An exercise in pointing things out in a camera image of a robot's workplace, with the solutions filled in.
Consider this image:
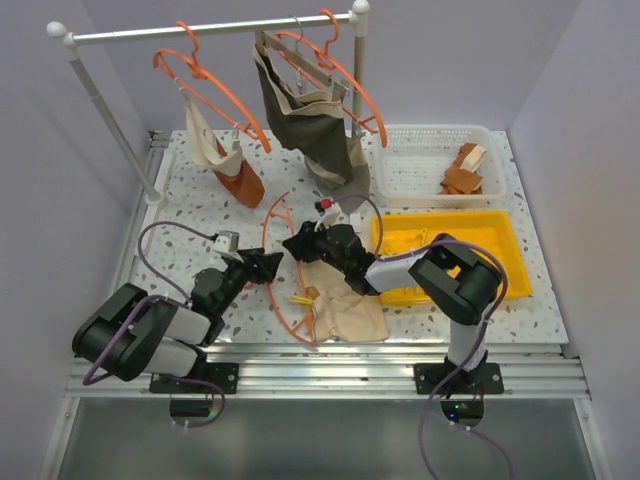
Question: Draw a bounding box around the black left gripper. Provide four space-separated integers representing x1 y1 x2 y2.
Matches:
215 247 283 315

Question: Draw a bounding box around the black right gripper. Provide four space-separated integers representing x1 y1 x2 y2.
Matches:
283 218 350 274

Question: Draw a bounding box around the yellow clothespin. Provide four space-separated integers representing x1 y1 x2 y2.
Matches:
288 295 313 305

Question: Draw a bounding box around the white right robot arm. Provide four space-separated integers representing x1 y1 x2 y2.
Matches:
283 221 508 393

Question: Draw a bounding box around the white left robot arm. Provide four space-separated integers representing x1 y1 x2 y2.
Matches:
72 248 284 393

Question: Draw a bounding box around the orange hanging underwear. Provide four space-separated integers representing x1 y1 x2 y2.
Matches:
213 140 265 208

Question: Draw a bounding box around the grey hanging underwear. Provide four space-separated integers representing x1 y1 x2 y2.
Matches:
252 45 371 214

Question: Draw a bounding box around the beige hanging underwear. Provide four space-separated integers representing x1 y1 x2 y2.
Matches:
182 92 245 177

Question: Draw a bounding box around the wooden clip hanger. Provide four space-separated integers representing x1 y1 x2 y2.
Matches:
255 9 353 100

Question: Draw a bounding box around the brown and cream underwear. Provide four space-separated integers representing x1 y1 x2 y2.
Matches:
439 143 488 195

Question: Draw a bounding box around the orange hanger with clothes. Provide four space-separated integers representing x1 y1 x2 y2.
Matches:
152 19 273 154

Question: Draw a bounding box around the pile of cream clothespins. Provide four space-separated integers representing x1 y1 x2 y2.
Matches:
381 228 429 256

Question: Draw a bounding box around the white plastic basket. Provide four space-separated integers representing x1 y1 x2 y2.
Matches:
369 124 507 208

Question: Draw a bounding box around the yellow plastic tray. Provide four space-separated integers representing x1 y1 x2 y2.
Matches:
371 211 532 300

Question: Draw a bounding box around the white metal clothes rack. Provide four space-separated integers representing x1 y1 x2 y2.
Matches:
46 1 370 226

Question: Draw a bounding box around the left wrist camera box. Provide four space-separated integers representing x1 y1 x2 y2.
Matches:
211 230 240 258

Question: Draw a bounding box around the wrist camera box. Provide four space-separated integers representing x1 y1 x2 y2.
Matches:
211 230 240 258
314 197 343 229

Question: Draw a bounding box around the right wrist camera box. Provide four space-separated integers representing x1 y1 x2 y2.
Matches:
314 197 343 229

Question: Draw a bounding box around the aluminium rail frame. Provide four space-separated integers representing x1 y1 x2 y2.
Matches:
149 131 590 400

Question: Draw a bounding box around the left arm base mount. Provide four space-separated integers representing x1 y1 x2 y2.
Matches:
149 362 239 421

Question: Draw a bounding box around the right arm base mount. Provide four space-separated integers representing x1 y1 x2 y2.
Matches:
413 360 505 427

